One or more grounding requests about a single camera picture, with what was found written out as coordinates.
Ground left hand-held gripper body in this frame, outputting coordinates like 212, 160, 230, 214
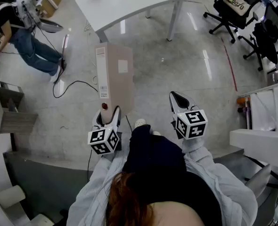
87, 123, 120, 155

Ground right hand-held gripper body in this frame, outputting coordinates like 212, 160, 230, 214
171, 106, 208, 140

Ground pink folder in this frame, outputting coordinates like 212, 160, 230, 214
95, 42, 135, 124

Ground person's right forearm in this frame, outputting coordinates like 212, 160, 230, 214
181, 137, 259, 226

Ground person's left forearm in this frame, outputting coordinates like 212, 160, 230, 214
67, 149, 130, 226

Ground person's white shoe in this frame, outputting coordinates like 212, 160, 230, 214
134, 118, 146, 129

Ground person's dark trouser legs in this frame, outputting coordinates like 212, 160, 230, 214
122, 125, 187, 174

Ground person's black top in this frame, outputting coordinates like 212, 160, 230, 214
122, 169, 222, 226

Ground white side desk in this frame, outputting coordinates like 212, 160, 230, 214
229, 80, 278, 169

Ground grey shelf unit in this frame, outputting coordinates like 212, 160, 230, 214
0, 71, 39, 141

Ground grey chair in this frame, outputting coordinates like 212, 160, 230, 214
244, 163, 278, 226

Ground black office chair with cushion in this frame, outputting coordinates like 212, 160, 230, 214
203, 0, 263, 44

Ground white paper roll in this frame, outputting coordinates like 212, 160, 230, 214
0, 185, 26, 209

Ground beige printed cushion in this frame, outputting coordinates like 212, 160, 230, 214
223, 0, 251, 16

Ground white table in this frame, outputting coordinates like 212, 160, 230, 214
75, 0, 188, 43

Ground black floor cable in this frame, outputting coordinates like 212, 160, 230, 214
53, 80, 99, 99

